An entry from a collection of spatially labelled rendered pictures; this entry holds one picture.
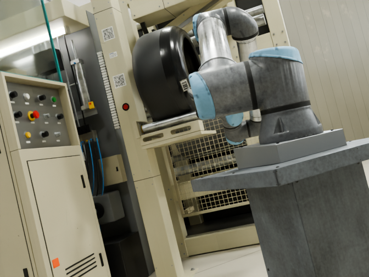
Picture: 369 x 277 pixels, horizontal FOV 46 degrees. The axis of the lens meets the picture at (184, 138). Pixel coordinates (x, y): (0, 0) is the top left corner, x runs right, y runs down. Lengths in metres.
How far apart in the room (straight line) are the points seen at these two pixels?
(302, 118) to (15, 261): 1.49
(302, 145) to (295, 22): 6.51
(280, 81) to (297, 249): 0.47
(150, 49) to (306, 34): 5.55
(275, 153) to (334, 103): 6.56
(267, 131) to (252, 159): 0.09
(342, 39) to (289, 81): 6.94
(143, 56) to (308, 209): 1.46
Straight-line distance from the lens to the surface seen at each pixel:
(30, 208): 2.12
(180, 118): 2.40
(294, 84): 1.29
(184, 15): 2.98
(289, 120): 1.27
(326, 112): 7.59
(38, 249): 2.13
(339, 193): 1.28
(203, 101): 1.28
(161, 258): 2.63
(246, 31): 1.87
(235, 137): 2.15
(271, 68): 1.28
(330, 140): 1.30
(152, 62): 2.36
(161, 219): 2.57
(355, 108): 8.01
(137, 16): 2.94
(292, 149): 1.22
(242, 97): 1.27
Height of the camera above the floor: 0.67
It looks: 3 degrees up
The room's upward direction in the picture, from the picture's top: 14 degrees counter-clockwise
